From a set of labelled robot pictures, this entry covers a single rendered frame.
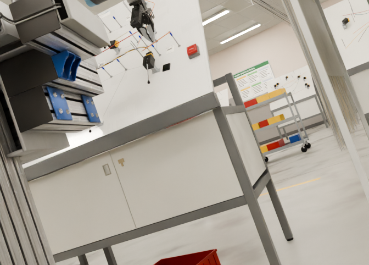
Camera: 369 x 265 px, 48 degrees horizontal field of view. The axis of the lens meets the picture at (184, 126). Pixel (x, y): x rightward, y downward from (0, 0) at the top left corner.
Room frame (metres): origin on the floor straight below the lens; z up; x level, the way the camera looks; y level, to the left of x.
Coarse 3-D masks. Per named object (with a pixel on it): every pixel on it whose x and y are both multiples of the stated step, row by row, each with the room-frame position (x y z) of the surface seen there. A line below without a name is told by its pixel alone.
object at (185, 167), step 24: (192, 120) 1.85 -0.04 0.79; (144, 144) 1.93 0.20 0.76; (168, 144) 1.89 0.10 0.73; (192, 144) 1.86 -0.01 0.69; (216, 144) 1.83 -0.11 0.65; (120, 168) 1.98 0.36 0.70; (144, 168) 1.94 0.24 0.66; (168, 168) 1.91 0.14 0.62; (192, 168) 1.87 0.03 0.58; (216, 168) 1.84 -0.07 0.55; (144, 192) 1.96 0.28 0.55; (168, 192) 1.92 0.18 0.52; (192, 192) 1.89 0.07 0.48; (216, 192) 1.85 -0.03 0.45; (240, 192) 1.82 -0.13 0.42; (144, 216) 1.97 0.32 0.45; (168, 216) 1.93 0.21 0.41
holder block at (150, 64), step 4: (144, 56) 1.97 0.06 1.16; (148, 56) 1.96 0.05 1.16; (152, 56) 1.97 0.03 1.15; (144, 60) 1.95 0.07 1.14; (148, 60) 1.94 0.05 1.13; (152, 60) 1.96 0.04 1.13; (144, 64) 1.94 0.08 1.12; (148, 64) 1.94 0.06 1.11; (152, 64) 1.95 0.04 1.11; (148, 68) 1.97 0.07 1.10
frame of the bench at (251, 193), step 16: (224, 112) 1.83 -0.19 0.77; (240, 112) 2.19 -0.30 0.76; (224, 128) 1.81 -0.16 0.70; (240, 160) 1.80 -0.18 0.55; (240, 176) 1.81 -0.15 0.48; (256, 192) 1.88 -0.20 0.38; (272, 192) 2.34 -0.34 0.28; (208, 208) 1.87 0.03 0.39; (224, 208) 1.85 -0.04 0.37; (256, 208) 1.81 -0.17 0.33; (160, 224) 1.95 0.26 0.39; (176, 224) 1.92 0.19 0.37; (256, 224) 1.81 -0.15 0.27; (288, 224) 2.36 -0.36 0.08; (112, 240) 2.03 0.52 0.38; (288, 240) 2.35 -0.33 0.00; (64, 256) 2.12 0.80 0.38; (112, 256) 2.70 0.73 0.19; (272, 256) 1.81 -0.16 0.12
